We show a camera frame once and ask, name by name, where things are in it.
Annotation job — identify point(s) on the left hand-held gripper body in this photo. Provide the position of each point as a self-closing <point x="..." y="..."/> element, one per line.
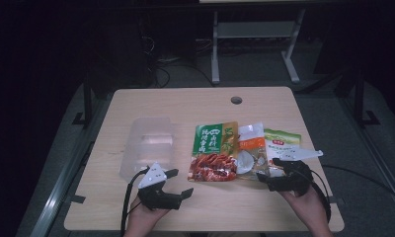
<point x="152" y="177"/>

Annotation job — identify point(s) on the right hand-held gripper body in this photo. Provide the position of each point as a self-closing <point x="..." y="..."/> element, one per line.
<point x="294" y="179"/>

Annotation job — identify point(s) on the white and green food packet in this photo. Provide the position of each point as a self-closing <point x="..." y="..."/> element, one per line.
<point x="281" y="140"/>

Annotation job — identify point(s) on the white and orange food packet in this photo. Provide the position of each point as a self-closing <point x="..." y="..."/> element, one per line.
<point x="251" y="144"/>

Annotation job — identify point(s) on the clear plastic container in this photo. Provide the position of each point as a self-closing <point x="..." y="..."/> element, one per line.
<point x="149" y="144"/>

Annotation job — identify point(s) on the green and red food packet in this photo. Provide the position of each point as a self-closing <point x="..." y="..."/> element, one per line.
<point x="212" y="144"/>

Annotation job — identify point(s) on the person's right hand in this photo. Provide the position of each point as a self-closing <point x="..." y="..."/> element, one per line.
<point x="309" y="209"/>

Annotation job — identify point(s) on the person's left hand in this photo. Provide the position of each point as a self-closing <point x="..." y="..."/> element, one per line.
<point x="142" y="217"/>

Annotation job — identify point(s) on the black tape piece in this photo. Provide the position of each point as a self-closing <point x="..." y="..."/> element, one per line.
<point x="77" y="199"/>
<point x="332" y="200"/>

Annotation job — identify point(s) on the black metal stand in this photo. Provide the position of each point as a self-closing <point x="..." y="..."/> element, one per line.
<point x="360" y="98"/>

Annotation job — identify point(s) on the aluminium floor rail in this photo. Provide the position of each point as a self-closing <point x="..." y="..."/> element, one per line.
<point x="59" y="194"/>
<point x="379" y="164"/>

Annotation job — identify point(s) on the white metal stand frame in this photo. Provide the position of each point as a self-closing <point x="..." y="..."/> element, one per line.
<point x="251" y="29"/>

